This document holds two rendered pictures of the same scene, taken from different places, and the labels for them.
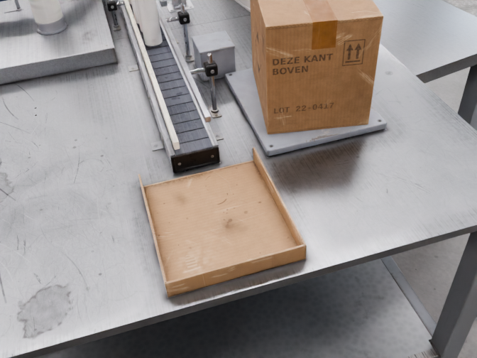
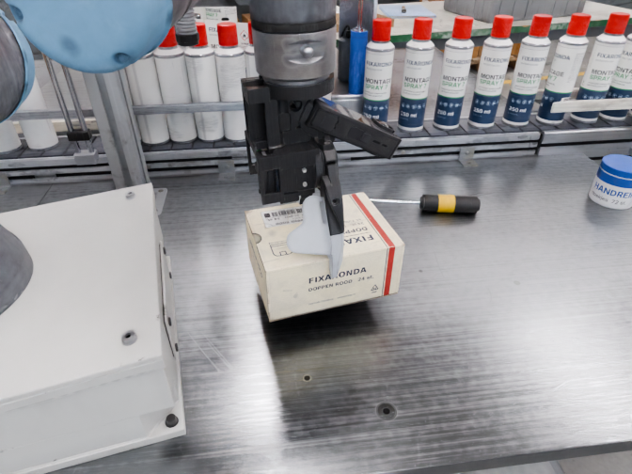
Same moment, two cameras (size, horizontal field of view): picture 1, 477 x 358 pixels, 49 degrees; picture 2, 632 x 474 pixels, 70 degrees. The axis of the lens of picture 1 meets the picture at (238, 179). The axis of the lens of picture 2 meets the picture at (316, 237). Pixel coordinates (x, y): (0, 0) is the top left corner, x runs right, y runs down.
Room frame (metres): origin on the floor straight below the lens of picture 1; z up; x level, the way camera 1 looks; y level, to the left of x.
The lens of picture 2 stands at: (2.15, -0.46, 1.24)
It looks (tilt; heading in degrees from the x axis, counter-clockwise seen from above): 36 degrees down; 97
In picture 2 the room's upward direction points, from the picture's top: straight up
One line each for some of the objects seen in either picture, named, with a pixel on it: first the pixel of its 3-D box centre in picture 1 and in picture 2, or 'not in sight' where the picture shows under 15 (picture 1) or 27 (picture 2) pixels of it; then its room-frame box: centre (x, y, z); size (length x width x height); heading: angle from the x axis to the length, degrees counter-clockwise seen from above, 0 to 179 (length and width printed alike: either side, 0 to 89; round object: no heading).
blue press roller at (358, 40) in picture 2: not in sight; (356, 71); (2.12, 0.45, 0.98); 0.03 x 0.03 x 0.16
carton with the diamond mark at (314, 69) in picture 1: (307, 47); not in sight; (1.12, -0.19, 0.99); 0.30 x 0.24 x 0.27; 3
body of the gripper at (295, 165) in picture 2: not in sight; (292, 135); (2.08, -0.04, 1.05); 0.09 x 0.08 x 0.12; 25
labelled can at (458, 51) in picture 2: not in sight; (453, 75); (2.31, 0.45, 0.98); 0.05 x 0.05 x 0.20
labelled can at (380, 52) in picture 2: not in sight; (377, 78); (2.16, 0.41, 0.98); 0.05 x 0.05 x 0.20
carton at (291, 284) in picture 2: not in sight; (320, 251); (2.10, -0.02, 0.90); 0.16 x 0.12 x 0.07; 25
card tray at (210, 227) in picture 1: (216, 213); not in sight; (0.72, 0.05, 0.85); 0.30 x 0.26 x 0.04; 14
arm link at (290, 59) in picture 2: not in sight; (295, 53); (2.08, -0.04, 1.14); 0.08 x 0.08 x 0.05
